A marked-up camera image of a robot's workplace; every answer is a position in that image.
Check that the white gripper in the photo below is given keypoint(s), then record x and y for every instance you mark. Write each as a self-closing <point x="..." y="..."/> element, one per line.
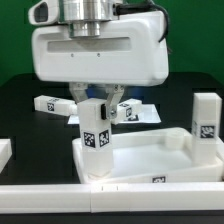
<point x="128" y="51"/>

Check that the white desk top tray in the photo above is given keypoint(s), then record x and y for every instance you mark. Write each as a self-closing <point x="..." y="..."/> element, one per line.
<point x="155" y="156"/>

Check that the white front barrier rail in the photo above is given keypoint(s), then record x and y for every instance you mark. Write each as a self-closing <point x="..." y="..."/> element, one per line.
<point x="72" y="198"/>

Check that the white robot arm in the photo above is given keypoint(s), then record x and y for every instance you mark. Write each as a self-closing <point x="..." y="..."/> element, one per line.
<point x="84" y="18"/>

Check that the white marker sheet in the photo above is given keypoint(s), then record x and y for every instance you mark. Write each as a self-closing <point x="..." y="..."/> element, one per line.
<point x="148" y="114"/>

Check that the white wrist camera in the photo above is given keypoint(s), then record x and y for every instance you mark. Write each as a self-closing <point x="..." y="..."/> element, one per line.
<point x="45" y="12"/>

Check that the white left barrier block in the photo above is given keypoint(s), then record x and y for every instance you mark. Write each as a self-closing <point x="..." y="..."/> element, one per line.
<point x="5" y="152"/>

